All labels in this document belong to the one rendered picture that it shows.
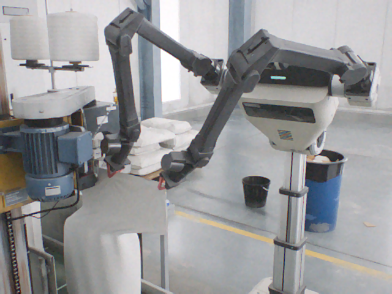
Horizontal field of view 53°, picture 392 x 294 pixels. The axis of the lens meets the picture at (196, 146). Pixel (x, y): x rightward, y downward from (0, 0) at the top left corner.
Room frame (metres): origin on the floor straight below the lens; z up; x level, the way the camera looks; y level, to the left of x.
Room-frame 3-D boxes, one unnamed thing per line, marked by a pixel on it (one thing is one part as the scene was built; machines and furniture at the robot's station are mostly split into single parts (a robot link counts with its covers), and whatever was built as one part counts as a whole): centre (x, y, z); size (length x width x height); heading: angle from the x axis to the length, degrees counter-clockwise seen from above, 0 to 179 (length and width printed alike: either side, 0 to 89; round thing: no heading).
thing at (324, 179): (3.36, -1.08, 0.32); 0.51 x 0.48 x 0.65; 144
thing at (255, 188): (3.82, -0.61, 0.13); 0.30 x 0.30 x 0.26
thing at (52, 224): (2.21, 0.71, 0.54); 1.05 x 0.02 x 0.41; 54
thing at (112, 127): (1.72, 0.50, 1.21); 0.30 x 0.25 x 0.30; 54
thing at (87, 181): (1.55, 0.47, 1.04); 0.08 x 0.06 x 0.05; 144
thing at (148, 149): (4.60, 0.79, 0.44); 0.66 x 0.42 x 0.14; 48
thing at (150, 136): (4.52, 0.59, 0.56); 0.66 x 0.42 x 0.15; 144
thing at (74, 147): (1.25, 0.39, 1.25); 0.10 x 0.08 x 0.12; 169
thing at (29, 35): (1.54, 0.63, 1.61); 0.15 x 0.14 x 0.17; 54
